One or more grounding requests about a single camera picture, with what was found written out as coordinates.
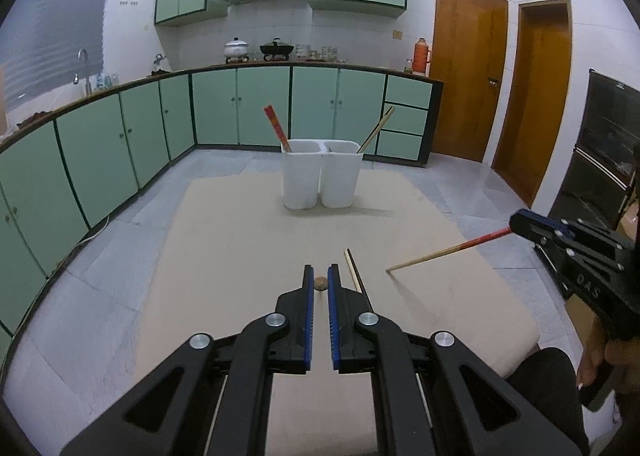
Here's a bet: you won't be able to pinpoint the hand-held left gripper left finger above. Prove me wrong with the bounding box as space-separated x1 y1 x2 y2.
60 264 317 456

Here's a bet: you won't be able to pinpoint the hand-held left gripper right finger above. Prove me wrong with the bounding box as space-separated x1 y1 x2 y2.
327 264 583 456

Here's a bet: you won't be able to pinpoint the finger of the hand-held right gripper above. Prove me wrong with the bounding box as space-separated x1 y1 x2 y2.
519 209 608 242
509 216 576 269

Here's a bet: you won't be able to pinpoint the dark brown chopstick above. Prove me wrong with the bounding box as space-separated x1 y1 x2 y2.
347 249 375 312

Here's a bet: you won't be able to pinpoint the brown-ended bamboo chopstick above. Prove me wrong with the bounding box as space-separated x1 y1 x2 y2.
356 106 396 155
343 249 363 294

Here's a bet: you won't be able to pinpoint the red-ended bamboo chopstick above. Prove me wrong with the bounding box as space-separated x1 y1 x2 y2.
386 228 513 273
267 104 292 152
263 106 290 153

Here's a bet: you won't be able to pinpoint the white two-compartment utensil holder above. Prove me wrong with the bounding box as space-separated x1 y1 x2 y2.
280 138 364 210

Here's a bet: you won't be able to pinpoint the person's right hand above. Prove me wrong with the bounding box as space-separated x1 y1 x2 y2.
575 318 640 399

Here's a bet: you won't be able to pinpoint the beige tablecloth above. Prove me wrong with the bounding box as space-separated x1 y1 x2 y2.
132 170 541 456

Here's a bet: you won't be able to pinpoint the black glass-door cabinet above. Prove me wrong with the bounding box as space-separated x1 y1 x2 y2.
542 68 640 257

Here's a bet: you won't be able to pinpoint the person's dark trouser leg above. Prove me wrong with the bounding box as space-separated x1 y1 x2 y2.
505 347 591 456

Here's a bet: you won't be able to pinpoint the closed wooden door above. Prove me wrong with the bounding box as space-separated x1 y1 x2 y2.
430 0 510 164

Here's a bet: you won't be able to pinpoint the red thermos flask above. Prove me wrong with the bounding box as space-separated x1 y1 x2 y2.
413 37 432 74

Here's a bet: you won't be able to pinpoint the green base cabinets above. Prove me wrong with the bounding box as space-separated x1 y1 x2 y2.
0 63 445 352

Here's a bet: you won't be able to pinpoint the black wok with lid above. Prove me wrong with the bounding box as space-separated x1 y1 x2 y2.
259 38 296 62

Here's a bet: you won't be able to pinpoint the silver pot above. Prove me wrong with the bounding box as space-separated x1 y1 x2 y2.
223 37 250 63

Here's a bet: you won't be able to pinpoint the steel kitchen faucet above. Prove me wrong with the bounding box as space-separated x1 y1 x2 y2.
74 48 93 97

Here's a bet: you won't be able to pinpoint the grey window blind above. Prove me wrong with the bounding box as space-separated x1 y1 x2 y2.
0 0 122 114

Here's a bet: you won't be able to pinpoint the wooden door in frame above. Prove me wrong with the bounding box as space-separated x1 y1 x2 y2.
492 0 573 207

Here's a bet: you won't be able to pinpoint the white power cord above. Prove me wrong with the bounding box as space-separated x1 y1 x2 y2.
75 213 111 249

